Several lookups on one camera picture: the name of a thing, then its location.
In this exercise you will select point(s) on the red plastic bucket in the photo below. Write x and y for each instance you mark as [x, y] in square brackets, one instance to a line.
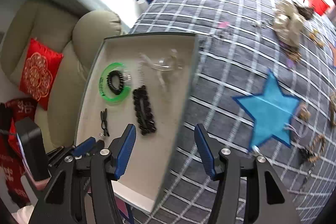
[319, 2]

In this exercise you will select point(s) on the green translucent bangle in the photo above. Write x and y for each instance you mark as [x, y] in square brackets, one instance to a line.
[103, 90]

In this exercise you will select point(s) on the small pink hair clip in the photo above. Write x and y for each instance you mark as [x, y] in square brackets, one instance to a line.
[223, 24]

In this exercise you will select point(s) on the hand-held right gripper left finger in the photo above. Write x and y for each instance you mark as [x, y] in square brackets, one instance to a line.
[124, 155]

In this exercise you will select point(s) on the beige sofa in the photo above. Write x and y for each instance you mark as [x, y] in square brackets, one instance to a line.
[52, 29]

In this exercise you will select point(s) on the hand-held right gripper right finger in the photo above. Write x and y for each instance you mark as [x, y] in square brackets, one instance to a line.
[206, 155]

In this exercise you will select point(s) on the beige polka dot scrunchie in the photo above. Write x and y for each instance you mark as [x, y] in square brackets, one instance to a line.
[287, 22]

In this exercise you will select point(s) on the red printed bag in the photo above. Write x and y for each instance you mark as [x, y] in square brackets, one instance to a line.
[13, 169]

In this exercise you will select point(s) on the black beaded hair clip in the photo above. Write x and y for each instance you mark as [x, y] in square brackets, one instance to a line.
[136, 100]

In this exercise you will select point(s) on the black lace hair clip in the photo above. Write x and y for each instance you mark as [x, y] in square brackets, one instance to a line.
[305, 11]

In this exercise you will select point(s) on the dark hairpin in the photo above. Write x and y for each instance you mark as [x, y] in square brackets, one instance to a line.
[103, 119]

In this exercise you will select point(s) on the red embroidered cushion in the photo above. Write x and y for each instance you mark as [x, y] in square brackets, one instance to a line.
[36, 74]

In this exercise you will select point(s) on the shallow white cardboard box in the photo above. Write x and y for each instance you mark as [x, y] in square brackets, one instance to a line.
[147, 161]

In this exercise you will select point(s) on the clear hair claw clip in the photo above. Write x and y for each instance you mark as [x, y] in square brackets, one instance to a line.
[162, 67]

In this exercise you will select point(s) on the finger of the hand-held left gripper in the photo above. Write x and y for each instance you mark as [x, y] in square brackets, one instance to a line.
[84, 146]
[56, 153]

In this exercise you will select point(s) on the grey checked star tablecloth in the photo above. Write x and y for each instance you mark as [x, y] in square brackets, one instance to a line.
[223, 98]

